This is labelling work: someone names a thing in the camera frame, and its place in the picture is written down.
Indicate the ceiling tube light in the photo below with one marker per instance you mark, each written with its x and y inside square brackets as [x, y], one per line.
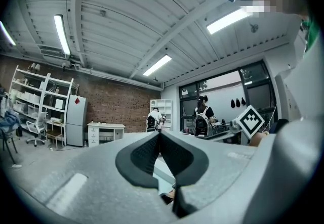
[157, 65]
[227, 20]
[62, 34]
[7, 34]

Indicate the black chair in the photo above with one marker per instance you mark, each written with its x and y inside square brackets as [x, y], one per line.
[7, 142]

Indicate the blue clothes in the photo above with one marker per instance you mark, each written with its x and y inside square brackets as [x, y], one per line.
[10, 119]

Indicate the black-framed window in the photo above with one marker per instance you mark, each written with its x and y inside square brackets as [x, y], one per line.
[255, 86]

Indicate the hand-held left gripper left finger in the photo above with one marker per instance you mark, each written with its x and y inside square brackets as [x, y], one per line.
[101, 180]

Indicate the white office chair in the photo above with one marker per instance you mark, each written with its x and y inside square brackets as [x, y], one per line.
[36, 127]

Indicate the white cubby cabinet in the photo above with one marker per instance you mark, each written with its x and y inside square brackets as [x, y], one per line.
[164, 106]

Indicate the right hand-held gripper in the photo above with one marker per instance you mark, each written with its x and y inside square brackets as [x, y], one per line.
[250, 122]

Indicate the person's right forearm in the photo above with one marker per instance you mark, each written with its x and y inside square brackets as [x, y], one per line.
[258, 139]

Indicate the grey backpack rig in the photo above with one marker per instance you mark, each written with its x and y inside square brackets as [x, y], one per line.
[201, 124]
[151, 123]

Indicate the ceiling air conditioner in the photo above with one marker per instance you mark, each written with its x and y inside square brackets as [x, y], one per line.
[51, 51]

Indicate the narrow white shelving unit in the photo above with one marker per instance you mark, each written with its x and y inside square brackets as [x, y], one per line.
[58, 116]

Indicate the white desk with drawers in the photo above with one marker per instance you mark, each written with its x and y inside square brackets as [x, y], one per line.
[106, 127]

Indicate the silver refrigerator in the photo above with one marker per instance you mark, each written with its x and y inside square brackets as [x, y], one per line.
[76, 122]

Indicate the wide white shelving unit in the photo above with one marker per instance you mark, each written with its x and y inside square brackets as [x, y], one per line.
[25, 91]

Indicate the wooden stool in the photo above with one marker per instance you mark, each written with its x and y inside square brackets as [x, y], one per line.
[54, 133]

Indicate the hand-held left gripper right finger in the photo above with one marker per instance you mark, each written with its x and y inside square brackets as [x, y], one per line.
[215, 180]

